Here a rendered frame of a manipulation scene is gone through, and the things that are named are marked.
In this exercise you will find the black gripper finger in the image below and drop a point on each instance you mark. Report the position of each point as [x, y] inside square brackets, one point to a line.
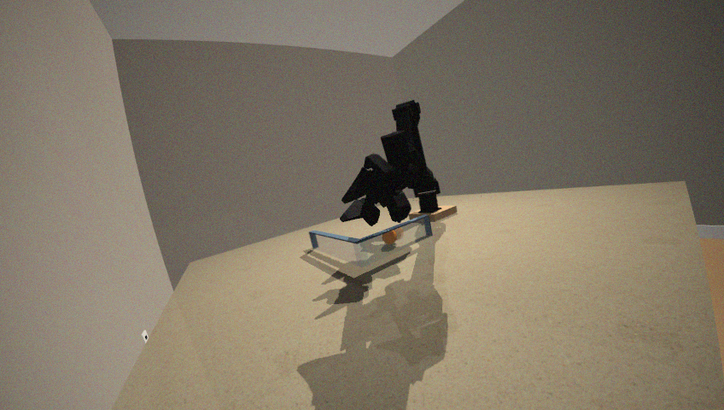
[356, 211]
[365, 183]

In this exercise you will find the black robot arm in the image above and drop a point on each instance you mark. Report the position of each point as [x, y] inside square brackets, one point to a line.
[404, 152]

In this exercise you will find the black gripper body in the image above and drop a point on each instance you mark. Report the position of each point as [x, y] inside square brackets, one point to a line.
[387, 175]

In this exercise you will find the low clear corner walls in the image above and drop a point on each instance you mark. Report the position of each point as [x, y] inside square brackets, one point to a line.
[367, 252]

